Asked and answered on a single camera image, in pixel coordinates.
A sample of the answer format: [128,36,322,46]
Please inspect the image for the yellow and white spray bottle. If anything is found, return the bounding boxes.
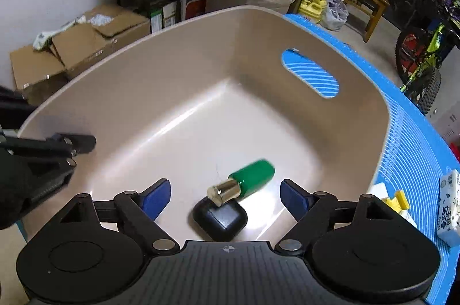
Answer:
[369,183,418,229]

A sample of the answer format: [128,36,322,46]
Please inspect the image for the green and black bicycle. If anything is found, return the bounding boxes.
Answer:
[395,0,460,116]

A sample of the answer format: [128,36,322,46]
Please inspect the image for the green bottle with gold cap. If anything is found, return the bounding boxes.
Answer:
[207,159,276,208]

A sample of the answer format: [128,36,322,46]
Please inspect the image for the yellow plastic jug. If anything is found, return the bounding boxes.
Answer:
[299,0,329,23]

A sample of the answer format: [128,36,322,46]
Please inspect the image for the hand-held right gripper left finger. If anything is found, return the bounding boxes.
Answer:
[59,178,181,252]

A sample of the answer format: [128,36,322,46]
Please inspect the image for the grey plastic bag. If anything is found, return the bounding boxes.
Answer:
[319,0,349,31]

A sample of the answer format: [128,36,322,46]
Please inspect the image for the blue ribbed mat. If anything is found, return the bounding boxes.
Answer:
[281,13,460,305]

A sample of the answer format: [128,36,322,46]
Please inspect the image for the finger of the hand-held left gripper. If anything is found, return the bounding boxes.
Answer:
[0,133,97,169]

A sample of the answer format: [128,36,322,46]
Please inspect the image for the open cardboard box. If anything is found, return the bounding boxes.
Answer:
[9,4,151,104]

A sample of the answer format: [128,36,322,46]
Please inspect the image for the beige plastic basin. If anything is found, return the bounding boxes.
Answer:
[17,5,392,244]

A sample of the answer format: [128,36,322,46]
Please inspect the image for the flat cardboard box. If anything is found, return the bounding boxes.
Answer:
[429,104,460,149]

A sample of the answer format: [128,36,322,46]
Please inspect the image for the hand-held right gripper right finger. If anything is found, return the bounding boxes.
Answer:
[276,179,389,252]

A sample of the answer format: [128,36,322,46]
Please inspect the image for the black earbuds case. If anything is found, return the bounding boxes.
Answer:
[192,198,249,242]

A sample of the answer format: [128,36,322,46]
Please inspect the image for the white crumpled packaging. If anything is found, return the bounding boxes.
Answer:
[33,15,87,51]

